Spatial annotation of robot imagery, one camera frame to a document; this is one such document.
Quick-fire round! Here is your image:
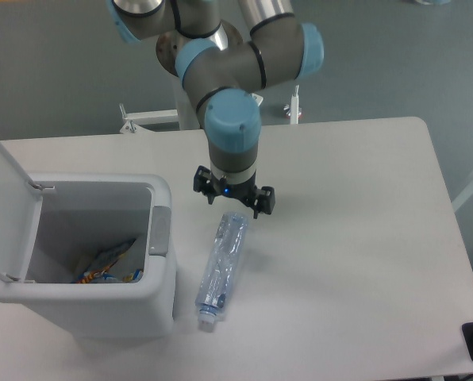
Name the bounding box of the crushed clear plastic bottle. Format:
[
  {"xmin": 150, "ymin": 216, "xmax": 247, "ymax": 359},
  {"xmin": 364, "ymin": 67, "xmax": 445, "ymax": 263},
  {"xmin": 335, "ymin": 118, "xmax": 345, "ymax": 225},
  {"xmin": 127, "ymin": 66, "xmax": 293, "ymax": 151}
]
[{"xmin": 195, "ymin": 212, "xmax": 248, "ymax": 332}]

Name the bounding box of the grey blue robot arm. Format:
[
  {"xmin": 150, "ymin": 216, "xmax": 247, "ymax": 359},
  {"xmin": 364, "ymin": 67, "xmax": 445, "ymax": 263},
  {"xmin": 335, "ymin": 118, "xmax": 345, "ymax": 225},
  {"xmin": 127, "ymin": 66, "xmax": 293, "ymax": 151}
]
[{"xmin": 106, "ymin": 1, "xmax": 325, "ymax": 215}]

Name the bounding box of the colourful raccoon snack bag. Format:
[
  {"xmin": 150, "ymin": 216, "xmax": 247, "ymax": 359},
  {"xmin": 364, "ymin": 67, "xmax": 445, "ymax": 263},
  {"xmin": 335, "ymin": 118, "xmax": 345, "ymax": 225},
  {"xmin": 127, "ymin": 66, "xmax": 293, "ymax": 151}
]
[{"xmin": 71, "ymin": 239, "xmax": 144, "ymax": 284}]

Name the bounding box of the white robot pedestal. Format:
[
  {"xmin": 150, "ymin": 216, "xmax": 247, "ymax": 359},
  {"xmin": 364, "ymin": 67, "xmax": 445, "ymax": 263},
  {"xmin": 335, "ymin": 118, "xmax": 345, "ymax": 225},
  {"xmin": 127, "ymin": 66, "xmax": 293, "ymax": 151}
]
[{"xmin": 118, "ymin": 19, "xmax": 264, "ymax": 135}]

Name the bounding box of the white levelling foot bracket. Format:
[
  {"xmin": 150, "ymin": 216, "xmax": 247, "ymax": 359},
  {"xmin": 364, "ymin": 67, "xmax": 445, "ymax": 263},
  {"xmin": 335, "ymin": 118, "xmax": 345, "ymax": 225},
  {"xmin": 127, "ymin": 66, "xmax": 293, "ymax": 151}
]
[{"xmin": 283, "ymin": 85, "xmax": 302, "ymax": 125}]

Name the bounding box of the white trash can lid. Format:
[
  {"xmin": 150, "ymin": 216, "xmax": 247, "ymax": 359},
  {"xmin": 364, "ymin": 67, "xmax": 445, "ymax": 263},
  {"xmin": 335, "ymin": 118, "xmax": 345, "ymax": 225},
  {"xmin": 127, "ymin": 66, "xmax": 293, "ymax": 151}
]
[{"xmin": 0, "ymin": 142, "xmax": 42, "ymax": 282}]

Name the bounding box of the white trash can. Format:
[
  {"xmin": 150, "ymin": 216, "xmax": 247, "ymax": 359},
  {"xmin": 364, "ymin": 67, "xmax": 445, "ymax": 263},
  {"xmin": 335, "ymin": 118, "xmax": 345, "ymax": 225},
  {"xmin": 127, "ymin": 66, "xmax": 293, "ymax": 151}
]
[{"xmin": 0, "ymin": 173, "xmax": 176, "ymax": 339}]

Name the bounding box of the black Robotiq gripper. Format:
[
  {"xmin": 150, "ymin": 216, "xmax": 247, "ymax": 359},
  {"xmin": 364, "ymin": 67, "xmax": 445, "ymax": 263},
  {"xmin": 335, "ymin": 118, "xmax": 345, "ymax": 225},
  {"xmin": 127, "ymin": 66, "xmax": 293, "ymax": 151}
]
[{"xmin": 193, "ymin": 166, "xmax": 275, "ymax": 219}]

